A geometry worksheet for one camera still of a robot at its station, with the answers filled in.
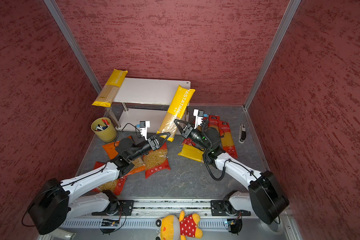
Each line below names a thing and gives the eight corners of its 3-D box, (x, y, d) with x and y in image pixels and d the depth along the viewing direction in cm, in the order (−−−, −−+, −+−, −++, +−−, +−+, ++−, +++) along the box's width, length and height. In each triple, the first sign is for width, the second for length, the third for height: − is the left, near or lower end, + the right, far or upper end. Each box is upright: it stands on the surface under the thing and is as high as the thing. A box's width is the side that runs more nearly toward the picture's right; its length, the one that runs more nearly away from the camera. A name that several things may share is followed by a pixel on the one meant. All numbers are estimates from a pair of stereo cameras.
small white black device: (239, 142, 102) (241, 139, 98) (239, 126, 111) (241, 122, 107) (244, 143, 101) (246, 140, 97) (243, 127, 110) (246, 123, 107)
